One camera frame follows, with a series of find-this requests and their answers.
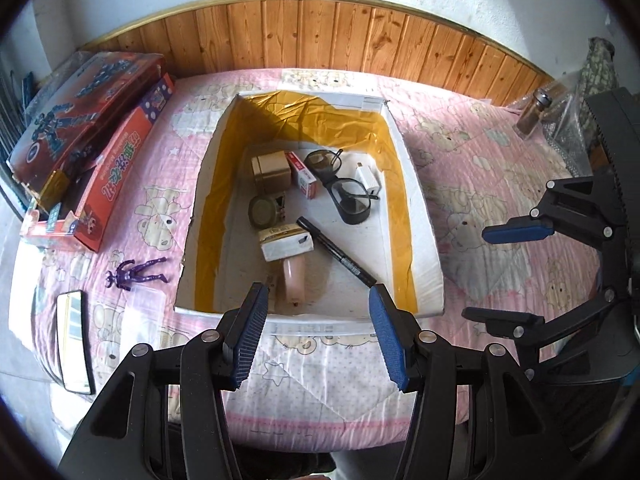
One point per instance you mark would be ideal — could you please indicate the black smartphone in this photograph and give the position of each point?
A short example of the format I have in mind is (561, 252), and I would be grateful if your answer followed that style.
(75, 345)

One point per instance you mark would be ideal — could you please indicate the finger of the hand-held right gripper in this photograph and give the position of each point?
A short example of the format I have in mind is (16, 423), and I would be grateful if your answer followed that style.
(500, 320)
(520, 232)

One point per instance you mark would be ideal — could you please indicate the glass jar metal lid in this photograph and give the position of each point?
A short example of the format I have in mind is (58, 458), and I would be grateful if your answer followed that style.
(531, 117)

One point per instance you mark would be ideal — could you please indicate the red game box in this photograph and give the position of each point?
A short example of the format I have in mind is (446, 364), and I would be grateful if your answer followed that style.
(120, 175)

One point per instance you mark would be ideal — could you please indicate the white cardboard box yellow tape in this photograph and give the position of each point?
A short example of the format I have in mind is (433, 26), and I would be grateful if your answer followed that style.
(425, 240)

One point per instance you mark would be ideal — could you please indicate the black framed glasses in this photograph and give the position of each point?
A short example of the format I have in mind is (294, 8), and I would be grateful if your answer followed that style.
(350, 197)

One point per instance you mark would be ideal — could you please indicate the gold tin blue lid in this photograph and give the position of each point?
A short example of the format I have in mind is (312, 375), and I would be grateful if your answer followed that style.
(272, 172)

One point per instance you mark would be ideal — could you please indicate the purple toy figure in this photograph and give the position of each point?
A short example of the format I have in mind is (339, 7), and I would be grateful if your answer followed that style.
(131, 274)

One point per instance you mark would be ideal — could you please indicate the patterned cloth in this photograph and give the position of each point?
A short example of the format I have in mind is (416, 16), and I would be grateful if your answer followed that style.
(597, 65)

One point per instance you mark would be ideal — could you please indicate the dark robot toy box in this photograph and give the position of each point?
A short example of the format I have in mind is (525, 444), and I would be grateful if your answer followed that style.
(85, 100)

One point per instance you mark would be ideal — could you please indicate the pink printed blanket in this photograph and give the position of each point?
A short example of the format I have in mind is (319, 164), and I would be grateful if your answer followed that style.
(475, 170)

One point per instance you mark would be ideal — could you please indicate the red staples box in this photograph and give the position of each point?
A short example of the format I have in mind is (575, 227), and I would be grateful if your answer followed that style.
(302, 175)

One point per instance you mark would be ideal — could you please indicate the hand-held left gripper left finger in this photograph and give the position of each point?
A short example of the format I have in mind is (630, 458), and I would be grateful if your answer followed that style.
(247, 340)

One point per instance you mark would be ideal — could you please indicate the black marker pen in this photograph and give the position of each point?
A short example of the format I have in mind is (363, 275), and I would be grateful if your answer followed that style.
(340, 255)

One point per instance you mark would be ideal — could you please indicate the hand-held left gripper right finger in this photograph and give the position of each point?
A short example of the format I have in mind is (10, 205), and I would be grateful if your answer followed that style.
(387, 340)

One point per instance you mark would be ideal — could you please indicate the white charger plug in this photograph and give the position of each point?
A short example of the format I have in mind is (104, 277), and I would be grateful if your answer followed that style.
(367, 180)

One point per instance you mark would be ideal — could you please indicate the beige tissue pack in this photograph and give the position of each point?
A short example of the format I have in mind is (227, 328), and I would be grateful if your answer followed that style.
(280, 247)

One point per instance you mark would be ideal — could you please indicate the clear plastic bag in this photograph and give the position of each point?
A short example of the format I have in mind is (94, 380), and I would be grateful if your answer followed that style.
(570, 130)

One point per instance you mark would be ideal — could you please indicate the clear tape roll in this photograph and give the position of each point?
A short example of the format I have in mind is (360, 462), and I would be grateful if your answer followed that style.
(255, 217)

